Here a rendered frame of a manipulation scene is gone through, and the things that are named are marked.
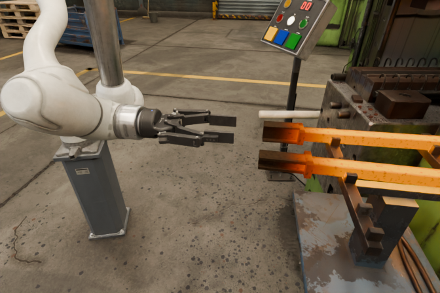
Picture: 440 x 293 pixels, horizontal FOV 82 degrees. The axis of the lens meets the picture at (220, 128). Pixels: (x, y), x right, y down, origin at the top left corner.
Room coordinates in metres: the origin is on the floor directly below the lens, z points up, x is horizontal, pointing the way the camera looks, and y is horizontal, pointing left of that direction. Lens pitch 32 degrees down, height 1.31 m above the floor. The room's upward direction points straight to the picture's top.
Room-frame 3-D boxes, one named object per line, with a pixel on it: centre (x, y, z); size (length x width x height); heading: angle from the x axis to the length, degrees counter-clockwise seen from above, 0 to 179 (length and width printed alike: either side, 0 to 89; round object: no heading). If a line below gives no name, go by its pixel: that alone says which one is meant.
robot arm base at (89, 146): (0.97, 0.66, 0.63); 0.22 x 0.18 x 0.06; 8
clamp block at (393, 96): (0.72, -0.58, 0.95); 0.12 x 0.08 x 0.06; 89
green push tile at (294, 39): (1.32, -0.38, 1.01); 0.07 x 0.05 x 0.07; 24
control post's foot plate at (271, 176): (1.47, -0.45, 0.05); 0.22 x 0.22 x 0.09; 89
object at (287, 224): (0.91, -0.48, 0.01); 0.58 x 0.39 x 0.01; 179
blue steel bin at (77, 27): (5.40, 2.74, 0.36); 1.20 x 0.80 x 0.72; 67
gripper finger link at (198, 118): (0.56, 0.08, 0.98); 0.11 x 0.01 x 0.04; 104
